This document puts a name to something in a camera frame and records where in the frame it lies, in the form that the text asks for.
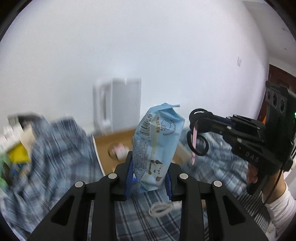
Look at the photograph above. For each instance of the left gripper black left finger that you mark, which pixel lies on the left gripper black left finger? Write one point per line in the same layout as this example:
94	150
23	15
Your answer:
87	210

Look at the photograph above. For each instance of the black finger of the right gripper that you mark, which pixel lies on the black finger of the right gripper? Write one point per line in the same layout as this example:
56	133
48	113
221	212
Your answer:
207	121
235	138

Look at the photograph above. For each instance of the dark brown door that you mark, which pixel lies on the dark brown door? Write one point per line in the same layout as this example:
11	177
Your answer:
280	77

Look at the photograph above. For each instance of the cardboard tray box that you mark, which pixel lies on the cardboard tray box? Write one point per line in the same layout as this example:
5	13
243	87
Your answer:
112	149

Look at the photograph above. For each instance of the white sleeved right forearm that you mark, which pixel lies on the white sleeved right forearm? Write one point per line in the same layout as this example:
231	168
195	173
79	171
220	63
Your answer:
280	212

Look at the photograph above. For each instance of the blue tissue pack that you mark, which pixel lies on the blue tissue pack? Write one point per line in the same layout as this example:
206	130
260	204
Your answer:
154	145

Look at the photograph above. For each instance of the black camera box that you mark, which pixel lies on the black camera box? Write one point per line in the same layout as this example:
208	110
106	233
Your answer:
280	121

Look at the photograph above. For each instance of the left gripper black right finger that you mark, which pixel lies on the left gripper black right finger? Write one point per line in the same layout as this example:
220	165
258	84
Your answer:
227	219

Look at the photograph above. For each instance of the white electric kettle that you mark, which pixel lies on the white electric kettle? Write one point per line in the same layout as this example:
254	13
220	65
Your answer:
116	104

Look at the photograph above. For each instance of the person's right hand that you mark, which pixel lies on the person's right hand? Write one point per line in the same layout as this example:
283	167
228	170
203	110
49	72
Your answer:
274	187

